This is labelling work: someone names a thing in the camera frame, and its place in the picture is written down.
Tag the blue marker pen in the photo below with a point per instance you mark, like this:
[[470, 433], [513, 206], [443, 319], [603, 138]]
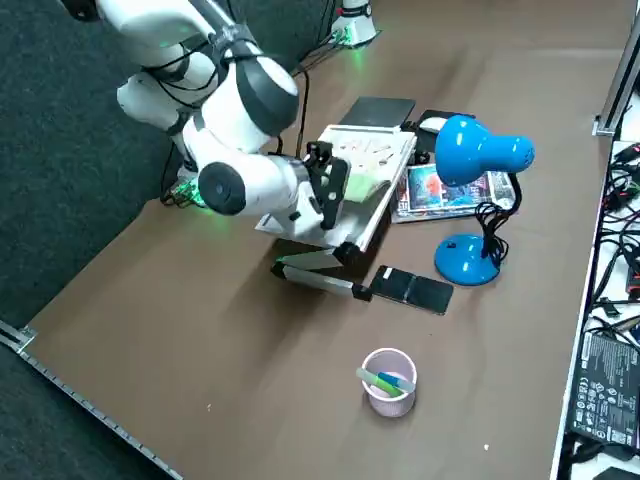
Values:
[[387, 377]]

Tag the silver border magazine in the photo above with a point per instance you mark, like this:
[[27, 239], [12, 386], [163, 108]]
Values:
[[500, 187]]

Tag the black labelled power adapter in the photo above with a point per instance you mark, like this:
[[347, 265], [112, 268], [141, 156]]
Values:
[[605, 390]]

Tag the blue cover comic magazine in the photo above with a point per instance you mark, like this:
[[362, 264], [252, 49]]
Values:
[[425, 192]]

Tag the black flip phone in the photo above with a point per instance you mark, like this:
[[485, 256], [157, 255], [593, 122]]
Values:
[[415, 292]]

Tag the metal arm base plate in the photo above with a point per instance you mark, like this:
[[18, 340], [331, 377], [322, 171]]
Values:
[[372, 39]]

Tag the green cover cookbook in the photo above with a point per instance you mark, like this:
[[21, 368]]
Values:
[[365, 187]]

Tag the white computer mouse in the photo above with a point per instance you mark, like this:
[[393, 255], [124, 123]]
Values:
[[430, 125]]

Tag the metal table edge rail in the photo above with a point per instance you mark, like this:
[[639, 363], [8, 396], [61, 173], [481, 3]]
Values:
[[75, 395]]

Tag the aluminium profile post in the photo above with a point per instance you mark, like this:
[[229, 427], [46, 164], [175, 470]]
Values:
[[617, 85]]

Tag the blue desk lamp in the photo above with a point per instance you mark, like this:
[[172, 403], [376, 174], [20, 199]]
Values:
[[465, 145]]

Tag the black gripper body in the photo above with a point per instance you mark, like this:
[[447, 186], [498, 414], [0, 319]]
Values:
[[312, 182]]

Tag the green marker pen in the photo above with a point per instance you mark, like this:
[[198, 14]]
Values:
[[385, 385]]

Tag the black mouse pad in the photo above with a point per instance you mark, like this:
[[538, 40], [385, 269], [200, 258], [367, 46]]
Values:
[[425, 114]]

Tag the grey closed laptop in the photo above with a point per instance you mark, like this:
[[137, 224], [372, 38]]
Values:
[[380, 112]]

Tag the pink mesh pen cup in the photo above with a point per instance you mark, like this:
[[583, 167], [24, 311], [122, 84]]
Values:
[[390, 405]]

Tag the white folding reading stand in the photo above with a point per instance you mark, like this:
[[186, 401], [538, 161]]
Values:
[[350, 235]]

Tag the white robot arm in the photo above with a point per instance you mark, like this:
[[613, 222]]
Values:
[[230, 125], [357, 20]]

